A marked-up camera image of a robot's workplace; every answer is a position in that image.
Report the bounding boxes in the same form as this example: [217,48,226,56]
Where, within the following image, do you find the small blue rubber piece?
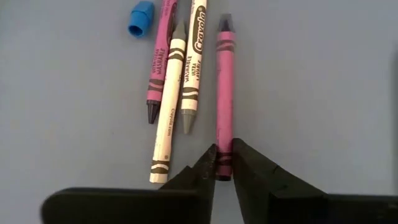
[127,1,155,38]

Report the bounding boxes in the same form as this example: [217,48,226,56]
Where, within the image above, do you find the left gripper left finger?
[41,143,217,224]

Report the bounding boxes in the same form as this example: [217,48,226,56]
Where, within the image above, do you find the white wrapper crayon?
[149,20,187,184]
[180,0,208,135]

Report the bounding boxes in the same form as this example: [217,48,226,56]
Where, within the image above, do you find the purple crayon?
[215,12,236,182]
[146,0,178,124]

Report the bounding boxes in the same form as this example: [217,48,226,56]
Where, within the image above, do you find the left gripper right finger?
[233,138,398,224]

